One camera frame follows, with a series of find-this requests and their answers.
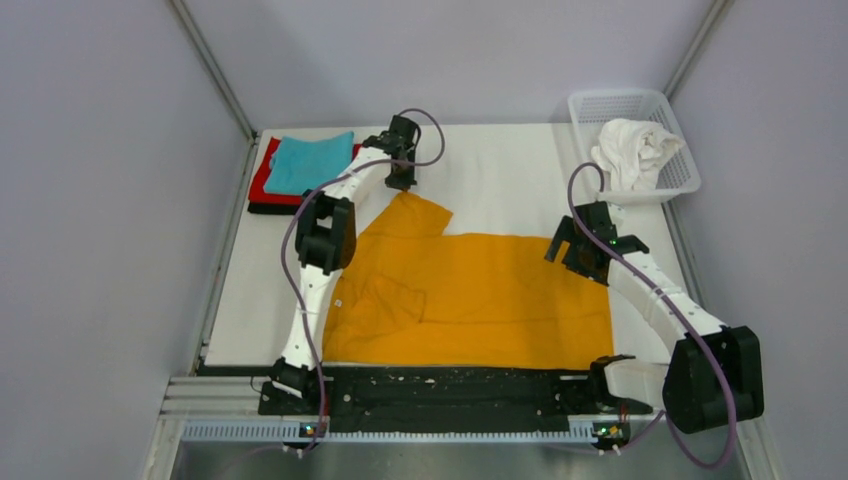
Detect yellow t shirt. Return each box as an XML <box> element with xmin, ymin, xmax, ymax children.
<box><xmin>322</xmin><ymin>193</ymin><xmax>614</xmax><ymax>370</ymax></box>

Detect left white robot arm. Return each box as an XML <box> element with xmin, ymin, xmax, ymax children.
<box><xmin>269</xmin><ymin>109</ymin><xmax>422</xmax><ymax>414</ymax></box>

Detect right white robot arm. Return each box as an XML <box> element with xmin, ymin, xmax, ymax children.
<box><xmin>545</xmin><ymin>201</ymin><xmax>765</xmax><ymax>434</ymax></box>

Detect white t shirt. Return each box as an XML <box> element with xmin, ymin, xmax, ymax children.
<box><xmin>589</xmin><ymin>118</ymin><xmax>686</xmax><ymax>192</ymax></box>

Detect folded teal t shirt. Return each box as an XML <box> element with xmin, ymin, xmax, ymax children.
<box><xmin>263</xmin><ymin>131</ymin><xmax>354</xmax><ymax>195</ymax></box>

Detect folded black t shirt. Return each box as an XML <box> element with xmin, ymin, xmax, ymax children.
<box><xmin>247</xmin><ymin>201</ymin><xmax>300</xmax><ymax>215</ymax></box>

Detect folded red t shirt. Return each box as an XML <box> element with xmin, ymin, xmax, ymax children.
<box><xmin>248</xmin><ymin>136</ymin><xmax>361</xmax><ymax>204</ymax></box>

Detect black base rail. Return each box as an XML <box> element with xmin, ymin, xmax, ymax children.
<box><xmin>258</xmin><ymin>366</ymin><xmax>652</xmax><ymax>434</ymax></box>

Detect aluminium frame rail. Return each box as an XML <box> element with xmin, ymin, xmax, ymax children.
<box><xmin>158</xmin><ymin>374</ymin><xmax>763</xmax><ymax>446</ymax></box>

